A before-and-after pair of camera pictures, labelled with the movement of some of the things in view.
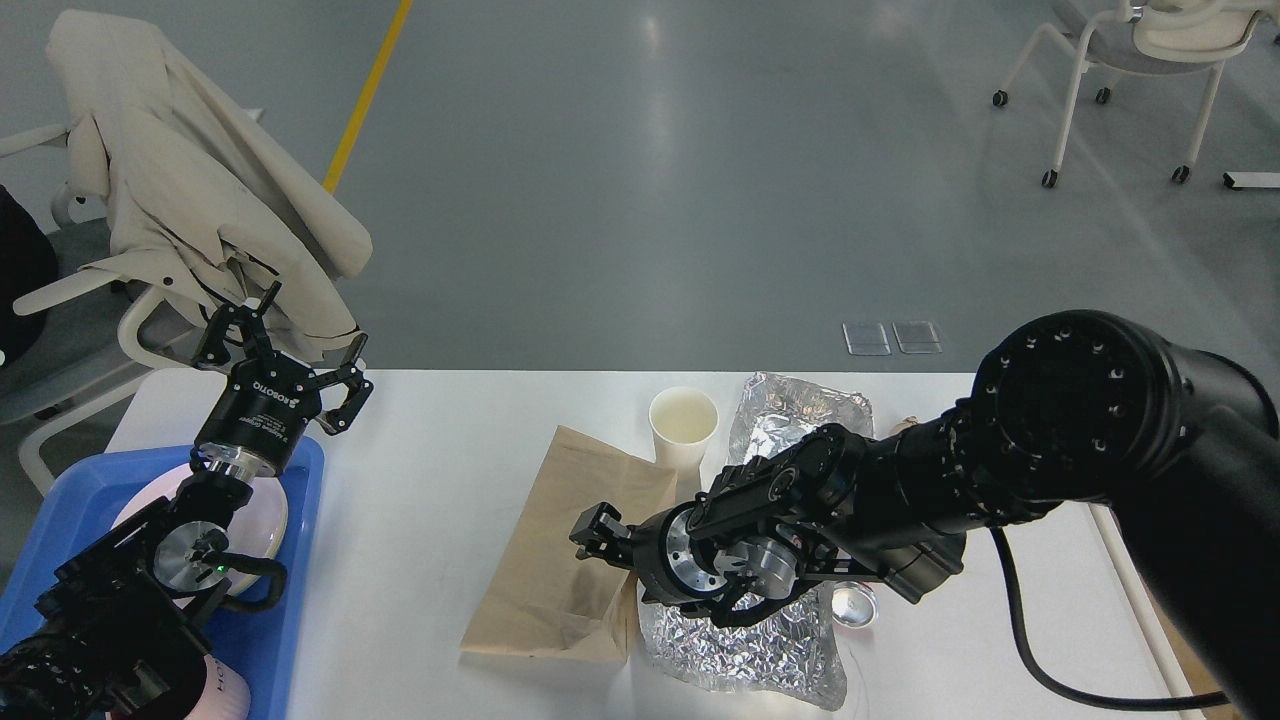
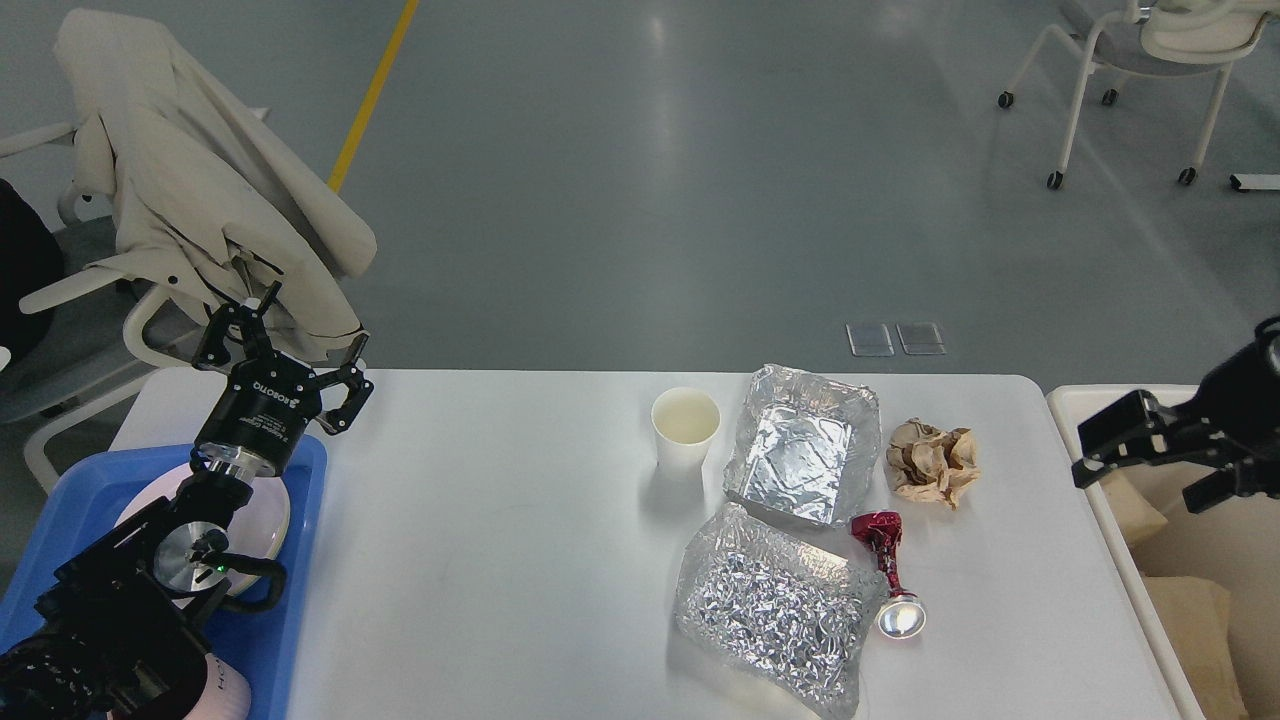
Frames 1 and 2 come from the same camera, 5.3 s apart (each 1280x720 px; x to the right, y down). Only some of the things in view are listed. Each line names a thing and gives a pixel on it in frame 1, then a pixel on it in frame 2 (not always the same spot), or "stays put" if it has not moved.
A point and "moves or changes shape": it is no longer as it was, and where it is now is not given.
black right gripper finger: [615, 553] → [1244, 479]
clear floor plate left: [866, 338] stays put
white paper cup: [682, 421] stays put
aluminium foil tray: [776, 411] stays put
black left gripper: [255, 425] stays put
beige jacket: [198, 199] stays put
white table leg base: [1249, 180] stays put
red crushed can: [854, 604] → [903, 615]
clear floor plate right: [917, 337] stays put
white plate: [256, 529] stays put
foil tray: [763, 646] moves or changes shape
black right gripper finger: [601, 521] → [1139, 429]
